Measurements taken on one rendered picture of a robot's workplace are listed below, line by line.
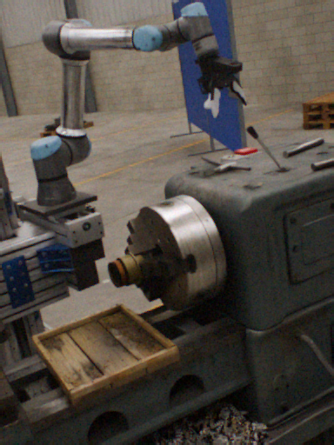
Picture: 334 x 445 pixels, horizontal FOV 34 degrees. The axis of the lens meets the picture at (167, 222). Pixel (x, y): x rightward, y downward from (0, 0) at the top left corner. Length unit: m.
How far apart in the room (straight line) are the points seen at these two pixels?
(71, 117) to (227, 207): 0.85
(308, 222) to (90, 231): 0.80
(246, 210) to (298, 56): 11.44
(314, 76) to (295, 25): 1.17
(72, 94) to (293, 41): 10.95
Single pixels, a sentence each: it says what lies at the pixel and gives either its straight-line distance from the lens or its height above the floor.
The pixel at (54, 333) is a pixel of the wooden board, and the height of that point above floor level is 0.89.
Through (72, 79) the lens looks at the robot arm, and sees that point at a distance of 2.08.
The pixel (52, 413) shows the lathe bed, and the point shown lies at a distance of 1.41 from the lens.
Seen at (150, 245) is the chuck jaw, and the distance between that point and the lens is 1.56.
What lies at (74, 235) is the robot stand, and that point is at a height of 1.07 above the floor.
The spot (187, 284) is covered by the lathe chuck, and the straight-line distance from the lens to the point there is 1.46.
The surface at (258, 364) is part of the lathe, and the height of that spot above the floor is 0.76.
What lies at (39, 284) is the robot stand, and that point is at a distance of 2.08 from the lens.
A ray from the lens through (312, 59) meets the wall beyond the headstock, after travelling 12.64.
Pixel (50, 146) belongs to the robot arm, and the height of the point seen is 1.37.
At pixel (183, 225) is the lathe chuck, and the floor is 1.20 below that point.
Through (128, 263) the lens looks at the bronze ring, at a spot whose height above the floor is 1.11.
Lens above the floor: 1.65
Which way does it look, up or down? 18 degrees down
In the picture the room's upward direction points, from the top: 9 degrees counter-clockwise
